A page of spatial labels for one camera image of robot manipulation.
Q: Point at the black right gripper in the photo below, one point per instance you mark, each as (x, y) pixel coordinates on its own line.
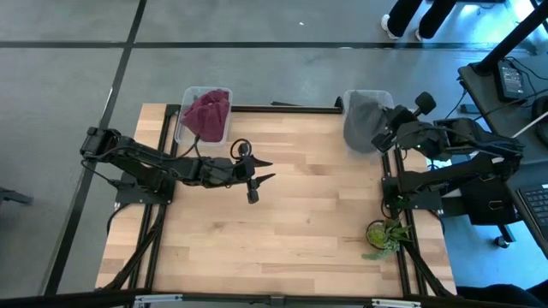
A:
(406, 128)

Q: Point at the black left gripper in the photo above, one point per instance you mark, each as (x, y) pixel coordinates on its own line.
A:
(222, 171)

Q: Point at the gray baseball cap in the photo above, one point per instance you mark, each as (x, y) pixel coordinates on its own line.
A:
(361, 124)

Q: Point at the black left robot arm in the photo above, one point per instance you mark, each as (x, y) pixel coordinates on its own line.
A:
(141, 160)

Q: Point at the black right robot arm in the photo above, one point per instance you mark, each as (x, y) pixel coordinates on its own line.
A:
(471, 171)

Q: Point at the clear plastic bin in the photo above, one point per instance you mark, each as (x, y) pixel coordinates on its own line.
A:
(381, 96)
(182, 137)

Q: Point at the small black box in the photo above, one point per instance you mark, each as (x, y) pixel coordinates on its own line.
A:
(469, 108)

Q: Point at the dark gray side table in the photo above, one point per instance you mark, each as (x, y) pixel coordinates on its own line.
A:
(484, 92)

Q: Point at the potted succulent plant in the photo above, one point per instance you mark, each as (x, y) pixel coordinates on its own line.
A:
(377, 235)

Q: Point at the person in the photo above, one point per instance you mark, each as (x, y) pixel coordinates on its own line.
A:
(432, 17)
(505, 295)

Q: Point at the black power adapter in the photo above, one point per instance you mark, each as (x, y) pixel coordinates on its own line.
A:
(511, 81)

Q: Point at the black stand pole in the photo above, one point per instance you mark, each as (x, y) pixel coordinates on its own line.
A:
(514, 38)

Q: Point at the black caster wheel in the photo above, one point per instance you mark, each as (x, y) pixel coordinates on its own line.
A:
(502, 242)

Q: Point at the black laptop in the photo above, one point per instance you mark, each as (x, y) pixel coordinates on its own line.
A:
(537, 205)

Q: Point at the black tripod leg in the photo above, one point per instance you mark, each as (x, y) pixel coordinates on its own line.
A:
(15, 197)

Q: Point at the black aluminium table frame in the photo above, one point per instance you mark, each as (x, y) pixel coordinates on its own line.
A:
(278, 109)

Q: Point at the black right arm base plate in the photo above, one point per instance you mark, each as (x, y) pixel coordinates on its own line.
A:
(421, 202)

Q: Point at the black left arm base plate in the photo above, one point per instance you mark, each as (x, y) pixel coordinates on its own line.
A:
(128, 197)

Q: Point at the silver metal bracket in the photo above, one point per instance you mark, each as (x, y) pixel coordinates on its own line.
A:
(158, 298)
(396, 303)

